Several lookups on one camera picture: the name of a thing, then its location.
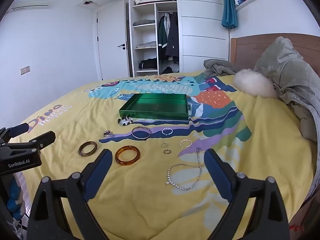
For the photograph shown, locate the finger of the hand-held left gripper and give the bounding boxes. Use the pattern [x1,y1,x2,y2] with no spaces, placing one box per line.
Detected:
[7,131,56,153]
[0,123,29,144]

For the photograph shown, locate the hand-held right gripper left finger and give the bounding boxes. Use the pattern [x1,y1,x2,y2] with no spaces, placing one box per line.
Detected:
[26,149,113,240]

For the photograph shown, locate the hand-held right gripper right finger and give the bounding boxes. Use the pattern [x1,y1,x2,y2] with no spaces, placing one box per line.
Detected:
[204,148,290,240]

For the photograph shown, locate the amber orange bangle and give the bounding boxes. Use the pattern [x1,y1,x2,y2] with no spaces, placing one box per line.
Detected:
[115,145,140,166]

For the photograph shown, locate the silver chain necklace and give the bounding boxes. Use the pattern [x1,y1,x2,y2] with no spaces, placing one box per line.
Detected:
[165,147,204,191]

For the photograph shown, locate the olive brown bangle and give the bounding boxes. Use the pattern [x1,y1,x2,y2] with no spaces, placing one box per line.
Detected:
[78,141,97,157]

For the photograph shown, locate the small silver earrings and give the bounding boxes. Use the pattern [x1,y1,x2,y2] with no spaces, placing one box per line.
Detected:
[117,116,133,126]

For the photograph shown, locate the green rectangular tray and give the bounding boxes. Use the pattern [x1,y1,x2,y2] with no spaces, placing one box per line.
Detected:
[119,93,188,121]

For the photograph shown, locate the thin silver bangle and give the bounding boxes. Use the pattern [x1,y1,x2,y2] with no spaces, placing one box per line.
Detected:
[131,126,152,140]

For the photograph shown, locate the yellow printed bedsheet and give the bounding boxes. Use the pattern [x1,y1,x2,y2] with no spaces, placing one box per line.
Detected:
[7,71,315,240]

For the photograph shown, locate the white fur trim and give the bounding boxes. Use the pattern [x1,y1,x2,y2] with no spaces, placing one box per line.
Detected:
[233,69,279,98]

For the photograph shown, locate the grey crumpled garment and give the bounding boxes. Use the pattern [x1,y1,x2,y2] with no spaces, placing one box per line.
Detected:
[203,59,238,77]

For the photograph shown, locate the pile of black clothes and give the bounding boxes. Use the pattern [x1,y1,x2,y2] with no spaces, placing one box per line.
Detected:
[139,58,157,70]

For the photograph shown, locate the white door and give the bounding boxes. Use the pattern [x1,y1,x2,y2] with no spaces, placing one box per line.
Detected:
[96,0,130,80]

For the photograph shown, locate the grey-green padded jacket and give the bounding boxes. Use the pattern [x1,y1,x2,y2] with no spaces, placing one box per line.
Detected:
[252,36,320,143]

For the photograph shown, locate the wooden bed headboard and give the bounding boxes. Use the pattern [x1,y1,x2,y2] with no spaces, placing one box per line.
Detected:
[230,33,320,67]

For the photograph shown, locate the white air conditioner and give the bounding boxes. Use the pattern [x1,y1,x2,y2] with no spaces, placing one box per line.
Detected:
[7,0,55,13]

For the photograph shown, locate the hanging black jacket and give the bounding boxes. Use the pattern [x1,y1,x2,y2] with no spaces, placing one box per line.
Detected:
[165,12,179,64]

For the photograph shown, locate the hanging green jacket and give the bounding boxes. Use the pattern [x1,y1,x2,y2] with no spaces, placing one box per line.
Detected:
[158,15,170,63]

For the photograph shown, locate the folded grey clothes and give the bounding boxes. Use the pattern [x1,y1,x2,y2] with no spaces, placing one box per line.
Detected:
[133,19,155,27]

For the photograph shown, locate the hanging white jacket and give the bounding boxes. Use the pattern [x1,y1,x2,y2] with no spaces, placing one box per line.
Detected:
[164,14,173,32]

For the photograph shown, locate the teal curtain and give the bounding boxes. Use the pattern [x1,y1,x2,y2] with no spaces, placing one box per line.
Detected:
[221,0,238,29]

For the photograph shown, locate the white wardrobe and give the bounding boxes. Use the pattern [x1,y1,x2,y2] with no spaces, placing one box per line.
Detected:
[128,0,230,78]

